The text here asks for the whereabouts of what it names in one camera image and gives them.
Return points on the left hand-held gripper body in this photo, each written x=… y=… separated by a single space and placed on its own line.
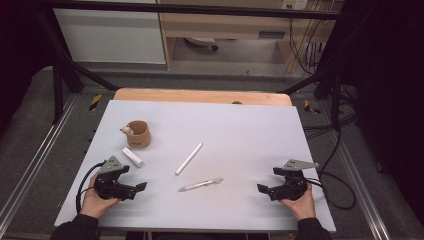
x=108 y=186

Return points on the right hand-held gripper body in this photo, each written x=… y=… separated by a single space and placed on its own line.
x=295 y=186

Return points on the short white eraser block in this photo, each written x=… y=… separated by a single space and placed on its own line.
x=132 y=157

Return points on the brown cup with animal figure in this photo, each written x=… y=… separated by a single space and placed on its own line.
x=140 y=135

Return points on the long white pen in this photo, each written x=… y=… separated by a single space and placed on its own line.
x=188 y=159

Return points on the person's right hand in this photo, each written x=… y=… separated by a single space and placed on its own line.
x=301 y=206

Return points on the person's left hand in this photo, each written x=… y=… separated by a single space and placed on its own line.
x=95 y=205

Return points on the white table board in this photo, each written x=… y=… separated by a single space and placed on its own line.
x=233 y=140

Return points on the yellow black tape strip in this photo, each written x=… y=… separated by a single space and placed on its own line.
x=95 y=102
x=310 y=107

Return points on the black metal stand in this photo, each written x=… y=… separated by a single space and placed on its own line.
x=58 y=86
x=336 y=100

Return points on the wooden table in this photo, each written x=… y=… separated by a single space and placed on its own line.
x=200 y=96

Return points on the white cabinet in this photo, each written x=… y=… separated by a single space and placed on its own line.
x=110 y=36

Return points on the dark curtain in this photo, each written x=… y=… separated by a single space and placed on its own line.
x=390 y=83
x=20 y=50

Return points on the office chair wheel base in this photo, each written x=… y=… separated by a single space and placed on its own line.
x=201 y=41

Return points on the light wooden desk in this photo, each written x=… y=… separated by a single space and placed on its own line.
x=226 y=25

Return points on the white power strip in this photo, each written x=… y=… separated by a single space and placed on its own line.
x=295 y=4

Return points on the aluminium floor rail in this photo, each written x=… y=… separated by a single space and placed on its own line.
x=36 y=160
x=363 y=200

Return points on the black horizontal frame bar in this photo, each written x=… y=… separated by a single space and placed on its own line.
x=200 y=10

